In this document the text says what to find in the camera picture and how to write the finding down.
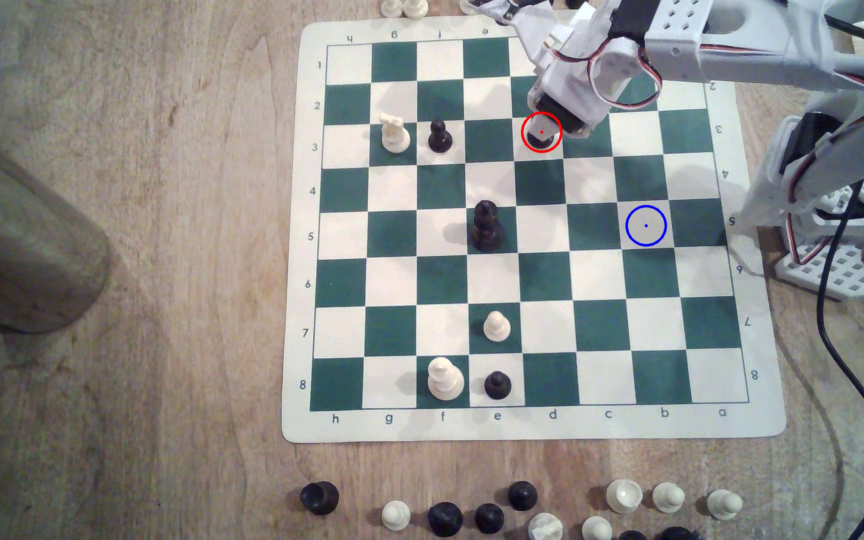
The white pawn chess piece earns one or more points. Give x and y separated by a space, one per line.
724 505
497 328
668 497
396 515

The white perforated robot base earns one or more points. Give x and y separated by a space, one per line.
844 275

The black bishop chess piece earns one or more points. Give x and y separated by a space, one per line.
537 142

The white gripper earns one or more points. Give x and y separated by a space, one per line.
563 117

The black pawn chess piece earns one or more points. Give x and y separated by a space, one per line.
440 139
497 385

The brown cylindrical tube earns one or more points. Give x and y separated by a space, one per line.
19 247

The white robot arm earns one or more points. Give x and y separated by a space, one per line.
747 45

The green white chess mat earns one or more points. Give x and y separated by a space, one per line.
544 300

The white knight chess piece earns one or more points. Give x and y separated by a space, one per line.
545 528
395 136

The black queen chess piece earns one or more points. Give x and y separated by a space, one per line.
487 229

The black rook chess piece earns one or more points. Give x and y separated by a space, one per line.
319 498

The white king chess piece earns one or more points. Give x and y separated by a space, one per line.
445 379

